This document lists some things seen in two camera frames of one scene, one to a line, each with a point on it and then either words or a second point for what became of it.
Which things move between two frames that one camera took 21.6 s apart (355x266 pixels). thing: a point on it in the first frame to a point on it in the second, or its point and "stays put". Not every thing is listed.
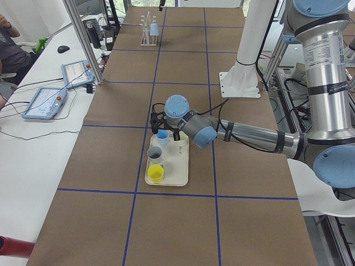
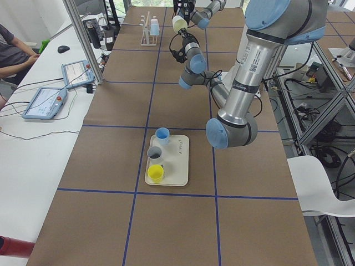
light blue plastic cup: x=154 y=31 stays put
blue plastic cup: x=163 y=136 stays put
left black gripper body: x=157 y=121 to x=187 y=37
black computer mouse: x=62 y=49 stays put
